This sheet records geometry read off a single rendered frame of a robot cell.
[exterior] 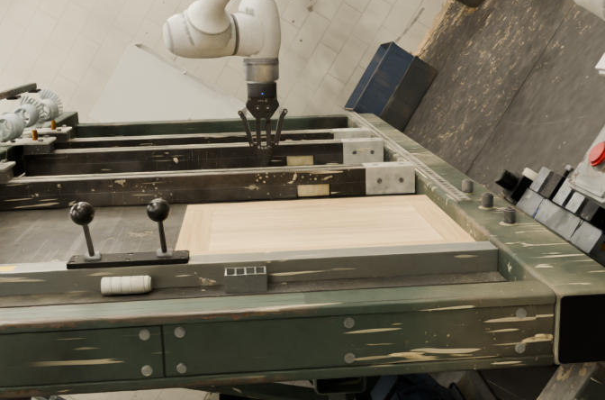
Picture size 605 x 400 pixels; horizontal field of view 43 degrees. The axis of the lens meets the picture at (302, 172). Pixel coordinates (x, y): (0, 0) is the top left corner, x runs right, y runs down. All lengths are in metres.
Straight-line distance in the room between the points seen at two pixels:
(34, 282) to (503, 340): 0.75
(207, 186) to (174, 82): 3.54
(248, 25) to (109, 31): 5.03
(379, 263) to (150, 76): 4.23
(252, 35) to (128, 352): 0.99
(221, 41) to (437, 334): 0.97
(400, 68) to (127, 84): 2.02
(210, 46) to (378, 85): 4.09
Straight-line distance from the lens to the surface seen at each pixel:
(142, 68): 5.43
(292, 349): 1.09
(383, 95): 5.86
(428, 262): 1.34
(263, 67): 1.89
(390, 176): 1.93
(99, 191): 1.93
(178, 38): 1.82
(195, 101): 5.41
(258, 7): 1.88
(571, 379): 1.25
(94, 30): 6.89
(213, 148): 2.32
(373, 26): 6.89
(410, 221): 1.63
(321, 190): 1.92
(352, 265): 1.31
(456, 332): 1.12
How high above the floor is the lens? 1.47
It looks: 10 degrees down
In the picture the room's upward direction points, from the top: 60 degrees counter-clockwise
